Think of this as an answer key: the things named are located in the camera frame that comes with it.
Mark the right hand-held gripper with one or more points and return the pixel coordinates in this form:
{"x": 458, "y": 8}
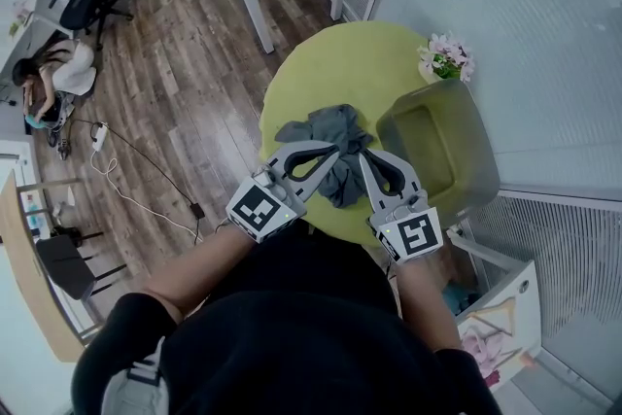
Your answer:
{"x": 413, "y": 233}

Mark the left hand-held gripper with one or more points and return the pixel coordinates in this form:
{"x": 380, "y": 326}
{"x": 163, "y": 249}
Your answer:
{"x": 255, "y": 209}

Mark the grey laundry garment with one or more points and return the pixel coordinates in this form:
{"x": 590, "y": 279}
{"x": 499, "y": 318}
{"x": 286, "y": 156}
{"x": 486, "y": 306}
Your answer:
{"x": 340, "y": 126}

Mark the olive translucent laundry basket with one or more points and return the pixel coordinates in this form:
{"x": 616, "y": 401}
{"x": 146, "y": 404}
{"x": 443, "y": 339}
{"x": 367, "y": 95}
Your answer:
{"x": 461, "y": 146}

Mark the person's left forearm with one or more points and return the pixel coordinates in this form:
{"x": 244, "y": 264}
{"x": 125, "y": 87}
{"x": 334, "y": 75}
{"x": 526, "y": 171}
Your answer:
{"x": 199, "y": 272}

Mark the person's right forearm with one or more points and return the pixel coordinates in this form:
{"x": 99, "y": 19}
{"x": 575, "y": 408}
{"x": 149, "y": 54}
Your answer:
{"x": 423, "y": 301}

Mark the round green table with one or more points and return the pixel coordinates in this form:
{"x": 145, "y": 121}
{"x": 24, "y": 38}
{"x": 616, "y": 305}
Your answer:
{"x": 340, "y": 68}

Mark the black power adapter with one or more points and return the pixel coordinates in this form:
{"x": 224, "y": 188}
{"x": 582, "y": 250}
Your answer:
{"x": 197, "y": 210}

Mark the teal cloth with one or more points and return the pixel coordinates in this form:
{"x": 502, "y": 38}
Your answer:
{"x": 457, "y": 299}

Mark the pink flowers in pot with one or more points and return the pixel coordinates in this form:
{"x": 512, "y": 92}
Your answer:
{"x": 449, "y": 56}

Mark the person's black shirt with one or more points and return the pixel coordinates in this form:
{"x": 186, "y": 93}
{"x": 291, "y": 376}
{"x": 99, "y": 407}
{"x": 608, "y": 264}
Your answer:
{"x": 291, "y": 330}

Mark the wooden clothes hanger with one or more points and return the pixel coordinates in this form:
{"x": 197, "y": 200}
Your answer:
{"x": 500, "y": 313}

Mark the white drawer cabinet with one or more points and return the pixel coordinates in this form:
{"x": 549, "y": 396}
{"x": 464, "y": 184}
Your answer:
{"x": 522, "y": 306}

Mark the pink cloth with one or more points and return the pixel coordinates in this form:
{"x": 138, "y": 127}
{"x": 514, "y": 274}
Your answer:
{"x": 481, "y": 345}

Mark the white power strip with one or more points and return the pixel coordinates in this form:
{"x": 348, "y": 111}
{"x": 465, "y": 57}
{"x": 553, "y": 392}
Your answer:
{"x": 100, "y": 136}

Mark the pair of shoes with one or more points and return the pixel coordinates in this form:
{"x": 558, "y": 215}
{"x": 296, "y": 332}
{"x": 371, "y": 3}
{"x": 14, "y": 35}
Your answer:
{"x": 60, "y": 145}

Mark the black stool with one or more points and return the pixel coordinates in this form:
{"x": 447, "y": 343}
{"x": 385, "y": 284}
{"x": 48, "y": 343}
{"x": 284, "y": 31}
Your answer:
{"x": 63, "y": 267}

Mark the white grey pouch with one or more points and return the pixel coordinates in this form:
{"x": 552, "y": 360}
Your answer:
{"x": 133, "y": 384}

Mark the small potted plant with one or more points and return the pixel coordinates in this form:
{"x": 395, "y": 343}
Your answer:
{"x": 18, "y": 19}

